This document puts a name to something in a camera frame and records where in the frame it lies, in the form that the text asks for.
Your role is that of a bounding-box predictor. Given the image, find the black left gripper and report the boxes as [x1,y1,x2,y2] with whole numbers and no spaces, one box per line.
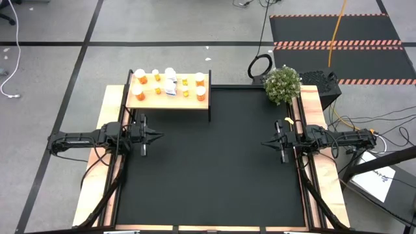
[129,113,165,157]

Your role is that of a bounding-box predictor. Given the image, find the white Melatonin supplement bottle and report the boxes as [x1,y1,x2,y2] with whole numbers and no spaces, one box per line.
[164,66,178,84]

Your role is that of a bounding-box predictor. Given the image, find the black perforated computer tower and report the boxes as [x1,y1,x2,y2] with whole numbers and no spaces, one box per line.
[298,70,343,111]

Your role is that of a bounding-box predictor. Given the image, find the white cable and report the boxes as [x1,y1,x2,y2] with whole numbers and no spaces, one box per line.
[0,0,22,99]

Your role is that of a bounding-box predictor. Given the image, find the light wooden shelf board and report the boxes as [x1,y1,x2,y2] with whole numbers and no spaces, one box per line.
[125,73,210,111]

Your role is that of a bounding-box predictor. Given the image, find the yellow hanging cable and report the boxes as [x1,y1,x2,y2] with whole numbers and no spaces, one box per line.
[327,0,374,133]

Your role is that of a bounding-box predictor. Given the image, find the black office chair base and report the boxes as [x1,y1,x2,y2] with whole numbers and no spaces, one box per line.
[0,0,22,26]

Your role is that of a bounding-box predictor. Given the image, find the black table border frame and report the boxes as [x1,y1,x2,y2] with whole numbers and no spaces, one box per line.
[110,84,315,230]

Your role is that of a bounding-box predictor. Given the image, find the black loose cables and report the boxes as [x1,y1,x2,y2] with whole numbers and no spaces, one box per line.
[232,0,282,9]

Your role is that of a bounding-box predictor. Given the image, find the green potted plant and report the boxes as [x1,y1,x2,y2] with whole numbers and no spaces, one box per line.
[263,64,302,105]

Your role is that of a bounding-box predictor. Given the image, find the black hanging cable with coil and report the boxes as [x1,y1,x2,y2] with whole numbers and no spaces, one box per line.
[246,0,274,80]

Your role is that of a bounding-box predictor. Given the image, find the black side cart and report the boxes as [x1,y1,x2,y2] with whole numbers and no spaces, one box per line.
[341,145,416,228]

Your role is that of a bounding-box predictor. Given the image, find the black striped-edge anti-fatigue mat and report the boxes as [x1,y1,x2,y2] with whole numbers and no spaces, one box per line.
[268,13,416,86]

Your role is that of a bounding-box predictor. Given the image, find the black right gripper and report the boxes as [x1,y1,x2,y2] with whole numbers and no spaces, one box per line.
[261,119,299,164]

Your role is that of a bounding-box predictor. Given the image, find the white paper sheet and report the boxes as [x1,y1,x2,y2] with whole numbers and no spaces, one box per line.
[351,151,397,203]

